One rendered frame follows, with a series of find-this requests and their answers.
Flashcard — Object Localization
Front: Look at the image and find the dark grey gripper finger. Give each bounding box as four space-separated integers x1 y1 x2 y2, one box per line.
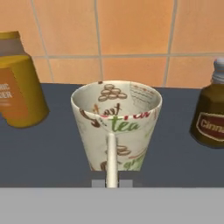
117 171 137 189

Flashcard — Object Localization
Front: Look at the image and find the white printed tea mug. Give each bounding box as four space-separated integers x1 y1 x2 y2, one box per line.
70 80 163 189

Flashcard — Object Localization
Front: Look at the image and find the brown cinnamon spice bottle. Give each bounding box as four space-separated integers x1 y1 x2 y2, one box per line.
189 57 224 150

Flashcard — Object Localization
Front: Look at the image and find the yellow jar with orange label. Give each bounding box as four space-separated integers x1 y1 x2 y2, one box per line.
0 31 50 129

